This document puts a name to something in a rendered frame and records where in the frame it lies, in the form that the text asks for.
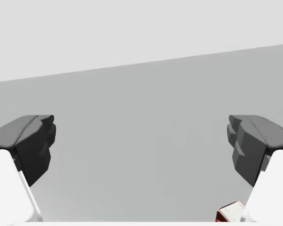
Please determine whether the red and white carton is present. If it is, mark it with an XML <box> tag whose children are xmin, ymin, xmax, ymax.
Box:
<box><xmin>214</xmin><ymin>200</ymin><xmax>247</xmax><ymax>223</ymax></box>

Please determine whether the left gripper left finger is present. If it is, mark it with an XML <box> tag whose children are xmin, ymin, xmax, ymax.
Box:
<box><xmin>0</xmin><ymin>114</ymin><xmax>57</xmax><ymax>223</ymax></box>

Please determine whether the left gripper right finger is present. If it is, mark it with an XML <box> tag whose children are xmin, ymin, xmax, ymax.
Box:
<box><xmin>226</xmin><ymin>114</ymin><xmax>283</xmax><ymax>223</ymax></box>

